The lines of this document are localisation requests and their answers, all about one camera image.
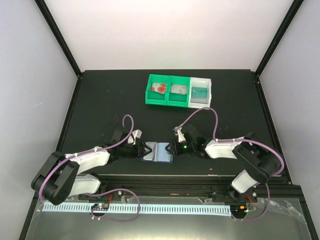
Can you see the green bin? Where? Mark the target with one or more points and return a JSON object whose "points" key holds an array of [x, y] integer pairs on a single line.
{"points": [[178, 95], [152, 97]]}

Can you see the black frame post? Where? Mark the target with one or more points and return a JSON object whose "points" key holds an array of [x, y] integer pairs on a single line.
{"points": [[47, 15], [283, 27]]}

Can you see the blue leather card holder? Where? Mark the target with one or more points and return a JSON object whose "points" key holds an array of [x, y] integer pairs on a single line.
{"points": [[159, 154]]}

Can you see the black frame post right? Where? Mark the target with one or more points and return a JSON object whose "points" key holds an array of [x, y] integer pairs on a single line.
{"points": [[283, 27]]}

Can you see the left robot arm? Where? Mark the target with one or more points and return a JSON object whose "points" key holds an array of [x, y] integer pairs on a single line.
{"points": [[61, 175]]}

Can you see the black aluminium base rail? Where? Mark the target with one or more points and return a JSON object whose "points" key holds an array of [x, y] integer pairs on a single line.
{"points": [[199, 186]]}

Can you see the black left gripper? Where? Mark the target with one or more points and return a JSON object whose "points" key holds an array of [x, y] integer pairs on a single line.
{"points": [[140, 150]]}

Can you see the left circuit board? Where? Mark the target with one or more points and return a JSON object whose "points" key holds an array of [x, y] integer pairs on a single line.
{"points": [[100, 207]]}

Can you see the light blue slotted strip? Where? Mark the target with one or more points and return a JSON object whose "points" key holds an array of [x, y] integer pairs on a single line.
{"points": [[125, 208]]}

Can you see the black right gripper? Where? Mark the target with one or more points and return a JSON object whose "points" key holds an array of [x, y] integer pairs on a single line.
{"points": [[172, 147]]}

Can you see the green bin left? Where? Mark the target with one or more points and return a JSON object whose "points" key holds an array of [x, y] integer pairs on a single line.
{"points": [[152, 97]]}

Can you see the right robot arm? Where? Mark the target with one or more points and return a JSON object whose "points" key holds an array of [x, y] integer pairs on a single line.
{"points": [[259, 162]]}

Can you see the green bin middle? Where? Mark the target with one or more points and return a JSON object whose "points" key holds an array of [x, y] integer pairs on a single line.
{"points": [[178, 95]]}

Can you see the white patterned card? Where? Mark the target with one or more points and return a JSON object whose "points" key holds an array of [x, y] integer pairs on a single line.
{"points": [[175, 88]]}

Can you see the white bin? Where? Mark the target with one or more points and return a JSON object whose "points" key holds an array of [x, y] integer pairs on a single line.
{"points": [[198, 103]]}

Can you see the black frame post left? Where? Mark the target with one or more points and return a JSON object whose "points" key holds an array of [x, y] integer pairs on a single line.
{"points": [[47, 15]]}

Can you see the red circle card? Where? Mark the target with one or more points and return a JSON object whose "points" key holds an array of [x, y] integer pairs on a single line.
{"points": [[162, 89], [155, 87]]}

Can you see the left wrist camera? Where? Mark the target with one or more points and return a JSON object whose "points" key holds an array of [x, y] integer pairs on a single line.
{"points": [[134, 137]]}

